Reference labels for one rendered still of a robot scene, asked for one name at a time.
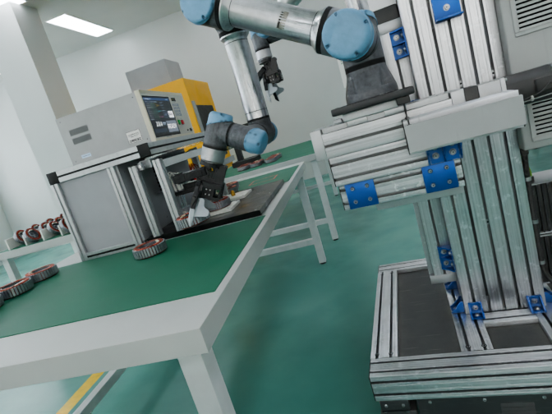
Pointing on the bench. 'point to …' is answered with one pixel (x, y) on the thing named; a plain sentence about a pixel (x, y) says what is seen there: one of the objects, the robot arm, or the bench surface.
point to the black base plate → (254, 202)
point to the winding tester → (117, 126)
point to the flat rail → (181, 157)
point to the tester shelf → (123, 157)
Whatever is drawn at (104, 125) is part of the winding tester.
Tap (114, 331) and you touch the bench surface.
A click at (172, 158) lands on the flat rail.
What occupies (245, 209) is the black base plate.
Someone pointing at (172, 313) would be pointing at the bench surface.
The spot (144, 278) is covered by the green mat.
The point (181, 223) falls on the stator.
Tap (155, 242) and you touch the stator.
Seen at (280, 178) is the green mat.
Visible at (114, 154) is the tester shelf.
